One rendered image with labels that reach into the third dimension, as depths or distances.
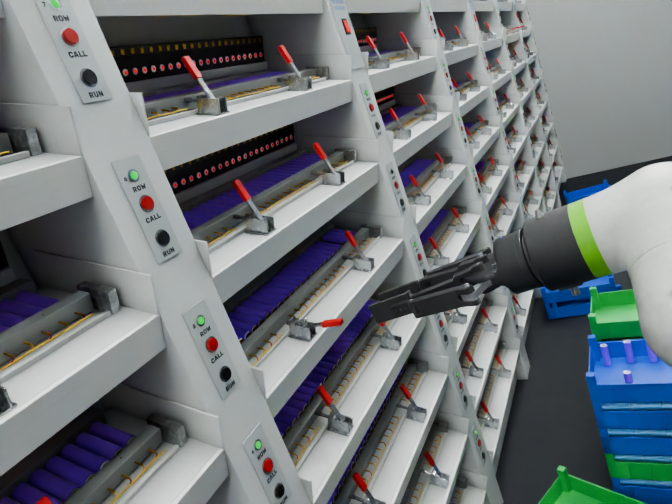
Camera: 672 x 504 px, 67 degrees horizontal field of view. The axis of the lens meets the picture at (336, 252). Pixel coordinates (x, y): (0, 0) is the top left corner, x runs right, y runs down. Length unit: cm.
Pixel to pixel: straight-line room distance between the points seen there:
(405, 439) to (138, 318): 72
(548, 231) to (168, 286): 44
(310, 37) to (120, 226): 73
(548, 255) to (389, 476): 63
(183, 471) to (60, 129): 40
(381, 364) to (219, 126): 59
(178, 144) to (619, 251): 53
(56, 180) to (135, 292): 15
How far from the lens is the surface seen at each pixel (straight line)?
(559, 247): 62
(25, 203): 56
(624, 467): 163
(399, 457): 114
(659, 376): 157
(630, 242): 60
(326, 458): 90
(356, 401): 99
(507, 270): 64
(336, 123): 119
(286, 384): 78
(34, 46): 62
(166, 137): 68
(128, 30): 100
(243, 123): 81
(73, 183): 59
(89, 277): 67
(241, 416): 70
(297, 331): 84
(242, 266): 73
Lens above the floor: 122
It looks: 15 degrees down
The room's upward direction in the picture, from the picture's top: 20 degrees counter-clockwise
